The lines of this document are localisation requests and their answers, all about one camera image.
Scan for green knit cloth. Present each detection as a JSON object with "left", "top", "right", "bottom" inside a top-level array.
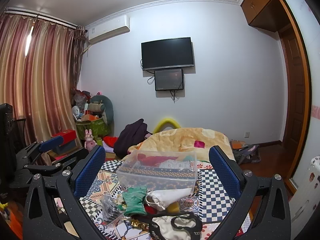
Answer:
[{"left": 117, "top": 186, "right": 147, "bottom": 217}]

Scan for gold shiny pouch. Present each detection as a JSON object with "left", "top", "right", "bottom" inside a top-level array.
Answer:
[{"left": 130, "top": 219, "right": 149, "bottom": 231}]

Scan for black trimmed white mesh bag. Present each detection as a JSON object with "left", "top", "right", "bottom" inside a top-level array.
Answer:
[{"left": 132, "top": 211, "right": 203, "bottom": 240}]

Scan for red velvet pouch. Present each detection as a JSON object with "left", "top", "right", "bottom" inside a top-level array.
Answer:
[{"left": 144, "top": 204, "right": 157, "bottom": 215}]

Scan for white drawstring pouch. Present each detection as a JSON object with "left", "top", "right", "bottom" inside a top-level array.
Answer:
[{"left": 145, "top": 188, "right": 193, "bottom": 211}]

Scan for red gift box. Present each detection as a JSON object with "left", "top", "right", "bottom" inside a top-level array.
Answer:
[{"left": 52, "top": 129, "right": 76, "bottom": 146}]

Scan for white sliding wardrobe door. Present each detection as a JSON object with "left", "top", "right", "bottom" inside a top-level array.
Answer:
[{"left": 281, "top": 0, "right": 320, "bottom": 238}]

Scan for pink rabbit toy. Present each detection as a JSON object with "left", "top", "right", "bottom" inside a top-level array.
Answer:
[{"left": 84, "top": 129, "right": 97, "bottom": 152}]

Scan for green storage box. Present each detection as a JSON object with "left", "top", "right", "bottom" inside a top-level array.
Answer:
[{"left": 75, "top": 118, "right": 111, "bottom": 140}]

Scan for patterned patchwork bed cover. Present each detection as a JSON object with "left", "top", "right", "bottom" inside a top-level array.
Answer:
[{"left": 80, "top": 160, "right": 235, "bottom": 239}]

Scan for grey green plush toy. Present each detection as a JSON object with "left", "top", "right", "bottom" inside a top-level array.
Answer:
[{"left": 88, "top": 95, "right": 114, "bottom": 125}]

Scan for grey bag on floor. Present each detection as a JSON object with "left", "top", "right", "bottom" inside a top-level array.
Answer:
[{"left": 230, "top": 140, "right": 261, "bottom": 165}]

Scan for dark purple jacket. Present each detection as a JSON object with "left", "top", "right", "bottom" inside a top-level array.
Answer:
[{"left": 113, "top": 119, "right": 152, "bottom": 159}]

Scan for striped pink curtain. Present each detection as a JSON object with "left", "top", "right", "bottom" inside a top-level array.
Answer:
[{"left": 1, "top": 14, "right": 86, "bottom": 144}]

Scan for clear plastic storage bin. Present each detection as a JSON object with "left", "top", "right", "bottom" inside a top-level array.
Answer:
[{"left": 116, "top": 150, "right": 197, "bottom": 191}]

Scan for yellow sponge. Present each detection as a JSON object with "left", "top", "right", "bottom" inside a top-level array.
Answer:
[{"left": 166, "top": 202, "right": 180, "bottom": 213}]

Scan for beige fleece blanket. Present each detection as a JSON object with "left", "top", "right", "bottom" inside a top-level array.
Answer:
[{"left": 128, "top": 128, "right": 235, "bottom": 161}]

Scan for yellow curved foam tube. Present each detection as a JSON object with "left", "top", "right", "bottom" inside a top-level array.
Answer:
[{"left": 153, "top": 118, "right": 181, "bottom": 134}]

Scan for white air conditioner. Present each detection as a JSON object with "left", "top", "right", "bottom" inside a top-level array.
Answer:
[{"left": 87, "top": 15, "right": 130, "bottom": 45}]

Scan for wooden door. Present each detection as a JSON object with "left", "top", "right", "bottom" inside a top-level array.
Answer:
[{"left": 279, "top": 26, "right": 310, "bottom": 179}]

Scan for wooden overhead cabinet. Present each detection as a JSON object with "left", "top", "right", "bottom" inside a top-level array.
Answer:
[{"left": 241, "top": 0, "right": 290, "bottom": 33}]

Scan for small black wall monitor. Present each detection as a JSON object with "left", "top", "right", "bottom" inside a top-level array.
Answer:
[{"left": 154, "top": 68, "right": 184, "bottom": 92}]

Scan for large black wall television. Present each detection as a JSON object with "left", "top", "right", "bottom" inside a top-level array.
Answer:
[{"left": 141, "top": 37, "right": 195, "bottom": 70}]

